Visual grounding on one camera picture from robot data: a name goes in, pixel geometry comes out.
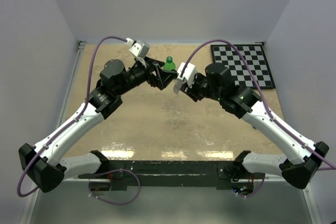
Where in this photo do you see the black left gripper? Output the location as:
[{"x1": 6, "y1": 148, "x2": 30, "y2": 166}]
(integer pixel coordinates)
[{"x1": 117, "y1": 56, "x2": 178, "y2": 97}]

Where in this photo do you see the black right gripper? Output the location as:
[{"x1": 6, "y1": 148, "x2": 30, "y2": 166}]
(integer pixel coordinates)
[{"x1": 181, "y1": 71, "x2": 223, "y2": 101}]

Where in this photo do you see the green plastic bottle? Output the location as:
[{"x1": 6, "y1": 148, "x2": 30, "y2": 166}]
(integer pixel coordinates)
[{"x1": 163, "y1": 61, "x2": 176, "y2": 71}]

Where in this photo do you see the green bottle cap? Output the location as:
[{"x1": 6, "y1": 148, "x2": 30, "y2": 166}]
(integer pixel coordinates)
[{"x1": 166, "y1": 56, "x2": 173, "y2": 62}]

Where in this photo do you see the clear Pepsi bottle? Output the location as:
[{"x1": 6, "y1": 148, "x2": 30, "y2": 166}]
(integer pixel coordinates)
[{"x1": 173, "y1": 80, "x2": 183, "y2": 95}]

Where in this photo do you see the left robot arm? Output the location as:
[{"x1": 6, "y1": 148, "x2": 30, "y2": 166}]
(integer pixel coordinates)
[{"x1": 18, "y1": 57, "x2": 178, "y2": 193}]

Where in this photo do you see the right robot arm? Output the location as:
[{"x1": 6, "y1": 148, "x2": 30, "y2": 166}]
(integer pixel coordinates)
[{"x1": 176, "y1": 62, "x2": 329, "y2": 189}]

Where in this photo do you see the black white chessboard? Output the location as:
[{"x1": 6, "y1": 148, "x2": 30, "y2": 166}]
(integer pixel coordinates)
[{"x1": 211, "y1": 44, "x2": 276, "y2": 90}]

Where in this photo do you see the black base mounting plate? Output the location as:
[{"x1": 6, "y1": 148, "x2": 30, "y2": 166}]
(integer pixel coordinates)
[{"x1": 78, "y1": 160, "x2": 263, "y2": 190}]

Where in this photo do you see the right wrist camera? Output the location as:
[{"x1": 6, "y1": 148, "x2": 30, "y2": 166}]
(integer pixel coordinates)
[{"x1": 175, "y1": 62, "x2": 198, "y2": 88}]

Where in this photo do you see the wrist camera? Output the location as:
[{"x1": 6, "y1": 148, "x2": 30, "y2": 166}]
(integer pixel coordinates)
[
  {"x1": 175, "y1": 62, "x2": 198, "y2": 88},
  {"x1": 126, "y1": 38, "x2": 150, "y2": 68}
]

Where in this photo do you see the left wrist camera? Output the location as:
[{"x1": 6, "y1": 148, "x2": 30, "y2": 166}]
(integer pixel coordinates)
[{"x1": 126, "y1": 38, "x2": 150, "y2": 68}]

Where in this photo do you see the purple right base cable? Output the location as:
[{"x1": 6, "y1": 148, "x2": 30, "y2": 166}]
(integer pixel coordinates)
[{"x1": 235, "y1": 176, "x2": 265, "y2": 198}]

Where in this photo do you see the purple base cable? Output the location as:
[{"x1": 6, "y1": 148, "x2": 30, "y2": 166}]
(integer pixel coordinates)
[
  {"x1": 235, "y1": 176, "x2": 265, "y2": 198},
  {"x1": 88, "y1": 168, "x2": 142, "y2": 205}
]

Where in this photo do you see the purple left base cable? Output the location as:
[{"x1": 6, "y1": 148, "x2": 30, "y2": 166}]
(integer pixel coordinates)
[{"x1": 88, "y1": 168, "x2": 142, "y2": 205}]

